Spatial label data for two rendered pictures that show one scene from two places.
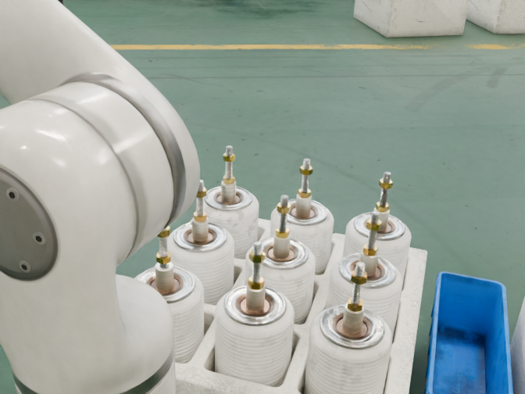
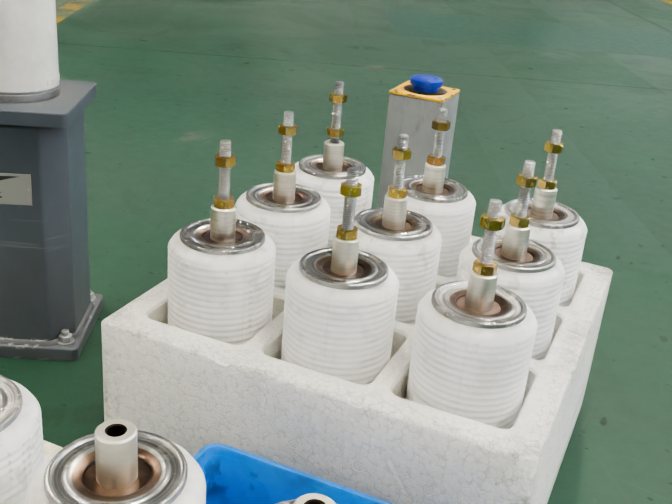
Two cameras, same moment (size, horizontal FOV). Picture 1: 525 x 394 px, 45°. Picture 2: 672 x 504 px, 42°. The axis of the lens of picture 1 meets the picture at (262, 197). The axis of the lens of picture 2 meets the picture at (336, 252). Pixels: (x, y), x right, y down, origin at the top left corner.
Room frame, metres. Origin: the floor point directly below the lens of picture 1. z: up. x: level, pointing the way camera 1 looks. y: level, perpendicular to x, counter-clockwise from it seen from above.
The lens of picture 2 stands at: (0.76, -0.81, 0.57)
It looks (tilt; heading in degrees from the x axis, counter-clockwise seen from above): 24 degrees down; 97
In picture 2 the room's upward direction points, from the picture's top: 5 degrees clockwise
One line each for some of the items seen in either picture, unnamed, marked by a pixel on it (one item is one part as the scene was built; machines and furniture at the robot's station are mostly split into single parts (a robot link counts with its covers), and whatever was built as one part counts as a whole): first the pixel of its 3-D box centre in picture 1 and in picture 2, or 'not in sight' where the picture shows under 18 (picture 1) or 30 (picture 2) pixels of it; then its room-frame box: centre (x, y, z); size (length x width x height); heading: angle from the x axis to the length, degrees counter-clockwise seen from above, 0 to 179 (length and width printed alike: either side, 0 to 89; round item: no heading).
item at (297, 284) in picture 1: (277, 306); (383, 308); (0.72, -0.03, 0.16); 0.10 x 0.10 x 0.18
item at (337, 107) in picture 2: (163, 245); (336, 116); (0.64, 0.12, 0.31); 0.01 x 0.01 x 0.08
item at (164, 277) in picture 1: (164, 276); (333, 156); (0.64, 0.12, 0.26); 0.02 x 0.02 x 0.03
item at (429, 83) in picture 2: not in sight; (425, 85); (0.72, 0.27, 0.32); 0.04 x 0.04 x 0.02
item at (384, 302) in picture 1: (358, 324); (335, 361); (0.69, -0.14, 0.16); 0.10 x 0.10 x 0.18
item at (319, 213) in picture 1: (302, 212); (513, 254); (0.83, -0.06, 0.25); 0.08 x 0.08 x 0.01
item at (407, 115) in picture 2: not in sight; (410, 209); (0.72, 0.27, 0.16); 0.07 x 0.07 x 0.31; 74
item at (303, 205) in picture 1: (303, 205); (515, 241); (0.83, -0.06, 0.26); 0.02 x 0.02 x 0.03
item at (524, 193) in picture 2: (305, 182); (523, 201); (0.83, -0.06, 0.30); 0.01 x 0.01 x 0.08
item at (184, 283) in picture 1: (165, 284); (332, 167); (0.64, 0.12, 0.25); 0.08 x 0.08 x 0.01
